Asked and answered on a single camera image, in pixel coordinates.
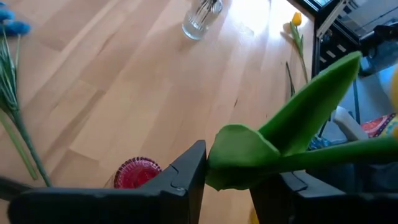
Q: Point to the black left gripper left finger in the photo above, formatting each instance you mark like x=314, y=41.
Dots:
x=174, y=199

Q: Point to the colourful patterned cloth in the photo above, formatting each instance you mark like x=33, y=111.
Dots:
x=377, y=124

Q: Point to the blue artificial flower bunch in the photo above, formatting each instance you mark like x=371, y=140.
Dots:
x=12, y=93

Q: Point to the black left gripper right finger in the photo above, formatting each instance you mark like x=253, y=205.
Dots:
x=295, y=202

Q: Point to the yellow artificial tulip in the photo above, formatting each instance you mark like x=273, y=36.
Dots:
x=297, y=18
x=242, y=155

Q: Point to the white rounded object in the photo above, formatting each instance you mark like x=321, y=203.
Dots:
x=348, y=124

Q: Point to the clear ribbed glass vase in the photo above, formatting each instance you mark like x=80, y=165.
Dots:
x=196, y=28

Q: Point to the red ribbed glass vase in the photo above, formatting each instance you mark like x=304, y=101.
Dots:
x=136, y=172

